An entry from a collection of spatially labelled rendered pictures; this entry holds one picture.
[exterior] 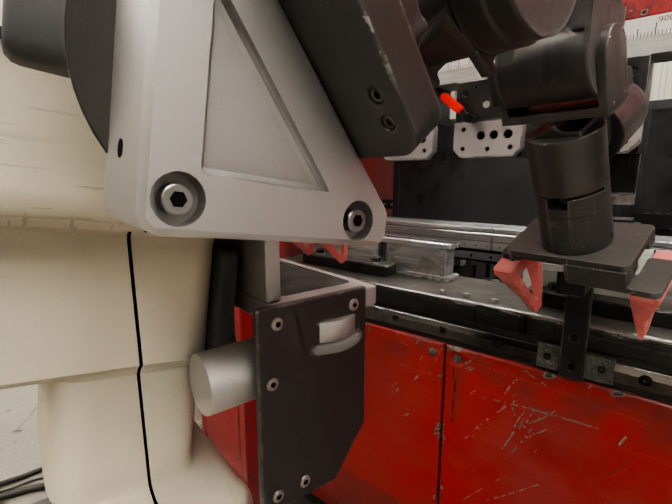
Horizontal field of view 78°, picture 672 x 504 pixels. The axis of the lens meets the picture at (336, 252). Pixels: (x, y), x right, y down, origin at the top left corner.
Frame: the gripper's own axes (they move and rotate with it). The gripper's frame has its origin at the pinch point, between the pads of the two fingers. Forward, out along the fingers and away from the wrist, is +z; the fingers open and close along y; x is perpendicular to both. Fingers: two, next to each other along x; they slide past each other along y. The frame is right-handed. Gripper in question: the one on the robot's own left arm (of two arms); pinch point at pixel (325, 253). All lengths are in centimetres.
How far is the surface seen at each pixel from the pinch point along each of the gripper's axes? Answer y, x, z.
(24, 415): 178, 87, 67
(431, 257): 6.4, -31.6, 23.3
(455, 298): -7.7, -20.7, 24.1
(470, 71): -2, -51, -15
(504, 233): 3, -58, 32
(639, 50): -32, -56, -11
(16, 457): 142, 91, 66
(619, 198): -30, -48, 14
